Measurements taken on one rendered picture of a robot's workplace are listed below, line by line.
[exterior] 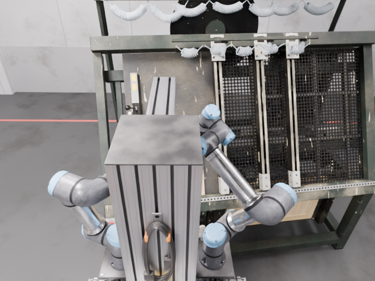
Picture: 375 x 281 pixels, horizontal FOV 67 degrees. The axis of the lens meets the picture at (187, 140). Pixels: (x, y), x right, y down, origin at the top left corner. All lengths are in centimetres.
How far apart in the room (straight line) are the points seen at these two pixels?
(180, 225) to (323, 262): 246
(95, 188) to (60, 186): 14
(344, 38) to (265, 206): 177
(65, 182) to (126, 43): 119
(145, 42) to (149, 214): 151
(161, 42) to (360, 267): 271
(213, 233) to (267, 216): 41
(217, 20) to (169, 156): 205
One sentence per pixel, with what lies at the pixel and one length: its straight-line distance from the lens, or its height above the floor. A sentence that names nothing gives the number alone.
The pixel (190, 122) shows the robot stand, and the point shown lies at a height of 203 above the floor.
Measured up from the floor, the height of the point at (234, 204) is 83.
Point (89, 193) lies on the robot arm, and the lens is 122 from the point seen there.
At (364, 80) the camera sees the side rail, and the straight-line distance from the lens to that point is 276.
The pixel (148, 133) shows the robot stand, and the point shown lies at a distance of 82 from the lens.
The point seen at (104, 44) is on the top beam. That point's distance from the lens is 216.
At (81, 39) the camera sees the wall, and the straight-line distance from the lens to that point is 570.
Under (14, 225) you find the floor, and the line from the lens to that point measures 361.
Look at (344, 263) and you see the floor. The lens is 331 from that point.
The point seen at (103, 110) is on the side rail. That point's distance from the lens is 213.
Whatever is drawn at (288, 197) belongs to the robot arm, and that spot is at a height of 161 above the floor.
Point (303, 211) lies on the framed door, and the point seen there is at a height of 37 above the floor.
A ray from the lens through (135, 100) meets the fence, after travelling 212.
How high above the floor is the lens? 248
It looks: 35 degrees down
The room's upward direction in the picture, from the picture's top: 1 degrees clockwise
